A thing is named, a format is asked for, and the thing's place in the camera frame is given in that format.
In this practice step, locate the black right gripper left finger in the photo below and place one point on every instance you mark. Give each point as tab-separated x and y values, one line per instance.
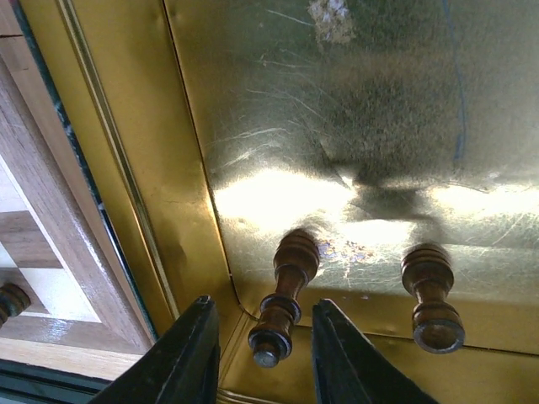
182	366

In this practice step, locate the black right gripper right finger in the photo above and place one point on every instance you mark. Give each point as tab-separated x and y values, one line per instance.
348	368

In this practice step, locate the dark queen piece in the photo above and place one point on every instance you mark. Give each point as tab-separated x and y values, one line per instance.
296	262

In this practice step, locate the wooden chessboard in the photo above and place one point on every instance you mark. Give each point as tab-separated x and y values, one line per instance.
57	245

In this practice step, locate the gold tin tray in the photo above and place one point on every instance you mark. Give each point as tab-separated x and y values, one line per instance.
212	129

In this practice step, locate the dark rook piece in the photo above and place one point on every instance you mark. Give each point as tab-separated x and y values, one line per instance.
427	276

